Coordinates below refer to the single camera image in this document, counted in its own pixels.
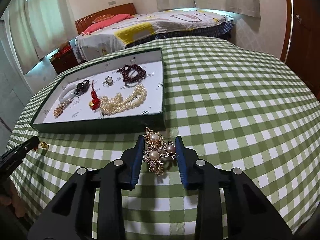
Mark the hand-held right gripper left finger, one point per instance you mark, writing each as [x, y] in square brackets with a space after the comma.
[136, 160]

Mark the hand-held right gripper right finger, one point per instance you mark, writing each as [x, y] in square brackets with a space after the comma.
[182, 162]

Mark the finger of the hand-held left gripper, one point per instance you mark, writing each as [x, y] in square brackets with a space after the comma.
[25, 147]

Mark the gold pearl brooch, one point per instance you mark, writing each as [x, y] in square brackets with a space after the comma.
[153, 155]

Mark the crystal brooch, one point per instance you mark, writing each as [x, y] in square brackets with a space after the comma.
[43, 145]

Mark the green jewelry tray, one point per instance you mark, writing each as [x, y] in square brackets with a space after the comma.
[150, 96]

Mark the red tassel charm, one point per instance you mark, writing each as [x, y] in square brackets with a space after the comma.
[95, 97]

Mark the person's left hand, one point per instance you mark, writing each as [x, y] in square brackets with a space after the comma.
[17, 200]

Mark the white jade bangle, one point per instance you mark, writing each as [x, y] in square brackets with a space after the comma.
[68, 91]

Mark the green checked tablecloth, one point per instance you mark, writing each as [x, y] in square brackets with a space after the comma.
[225, 105]

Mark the wooden nightstand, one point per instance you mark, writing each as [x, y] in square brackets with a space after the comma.
[65, 63]

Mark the red box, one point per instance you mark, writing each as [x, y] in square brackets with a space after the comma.
[63, 51]

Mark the blue plaid bed sheet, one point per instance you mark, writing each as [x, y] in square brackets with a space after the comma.
[212, 31]

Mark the bed with patterned bedspread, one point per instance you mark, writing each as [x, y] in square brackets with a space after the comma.
[162, 27]

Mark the wooden headboard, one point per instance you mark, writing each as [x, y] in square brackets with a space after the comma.
[85, 21]

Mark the pink pillow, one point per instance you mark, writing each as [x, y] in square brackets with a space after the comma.
[100, 25]

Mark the orange embroidered pillow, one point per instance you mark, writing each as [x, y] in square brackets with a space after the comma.
[103, 18]

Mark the wooden door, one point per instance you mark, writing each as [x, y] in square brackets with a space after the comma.
[305, 42]

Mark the wall outlet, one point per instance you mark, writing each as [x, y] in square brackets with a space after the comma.
[112, 3]

